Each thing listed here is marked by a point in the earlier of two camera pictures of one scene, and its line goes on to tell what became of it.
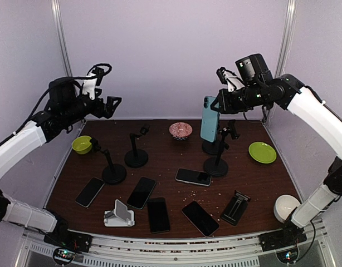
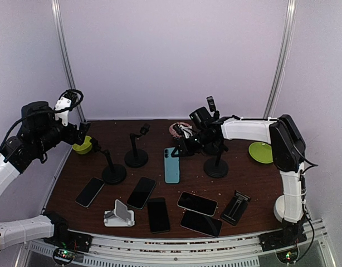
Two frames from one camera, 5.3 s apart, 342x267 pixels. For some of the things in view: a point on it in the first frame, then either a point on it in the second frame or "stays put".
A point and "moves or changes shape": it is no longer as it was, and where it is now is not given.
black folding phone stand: (234, 210) stays put
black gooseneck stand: (114, 174) stays put
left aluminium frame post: (56, 9) stays put
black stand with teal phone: (136, 158) stays put
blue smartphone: (159, 215) stays put
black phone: (204, 221) moves or changes shape
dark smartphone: (193, 176) → (197, 203)
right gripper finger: (219, 104) → (179, 148)
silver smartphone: (89, 192) stays put
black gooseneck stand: (217, 166) stays put
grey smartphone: (141, 192) stays put
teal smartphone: (210, 120) moves or changes shape
